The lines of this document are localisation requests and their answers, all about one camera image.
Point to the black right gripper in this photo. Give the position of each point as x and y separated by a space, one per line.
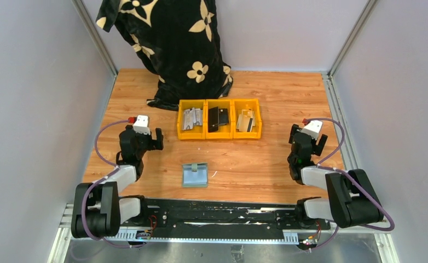
319 147

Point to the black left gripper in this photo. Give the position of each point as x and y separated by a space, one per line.
148 137

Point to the green leather card holder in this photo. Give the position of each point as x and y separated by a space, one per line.
194 175

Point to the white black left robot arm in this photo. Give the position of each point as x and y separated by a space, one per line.
99 210

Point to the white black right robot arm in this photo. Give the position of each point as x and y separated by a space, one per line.
351 199

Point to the silver grey cards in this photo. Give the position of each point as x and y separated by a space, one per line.
191 118

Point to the black cards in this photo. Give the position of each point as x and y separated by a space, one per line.
217 117

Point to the gold beige cards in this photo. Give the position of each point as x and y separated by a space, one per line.
246 120

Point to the left yellow plastic bin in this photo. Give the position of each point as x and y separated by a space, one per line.
198 133

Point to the right yellow plastic bin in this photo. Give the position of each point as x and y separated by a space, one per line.
242 104

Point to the black floral blanket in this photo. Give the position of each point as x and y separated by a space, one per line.
178 41

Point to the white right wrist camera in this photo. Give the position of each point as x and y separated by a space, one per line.
312 128

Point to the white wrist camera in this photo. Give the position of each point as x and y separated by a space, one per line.
312 128
140 124

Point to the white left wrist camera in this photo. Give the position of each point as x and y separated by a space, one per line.
140 124

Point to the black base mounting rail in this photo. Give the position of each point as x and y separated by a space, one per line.
229 222

